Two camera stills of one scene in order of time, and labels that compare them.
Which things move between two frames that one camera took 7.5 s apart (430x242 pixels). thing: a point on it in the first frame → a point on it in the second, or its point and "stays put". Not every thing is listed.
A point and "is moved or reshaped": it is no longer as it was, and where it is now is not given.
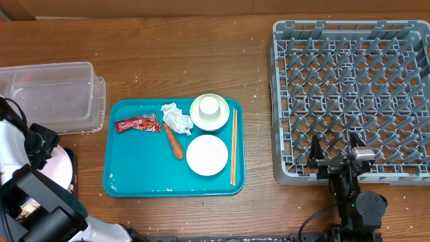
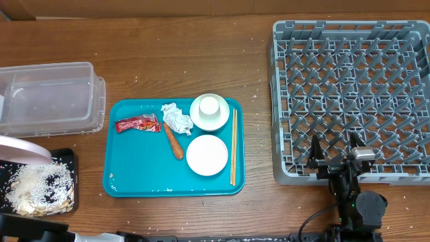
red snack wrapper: x=147 y=122 stays put
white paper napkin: x=175 y=119 stays put
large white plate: x=59 y=169 is moved or reshaped
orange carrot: x=176 y=146 stays put
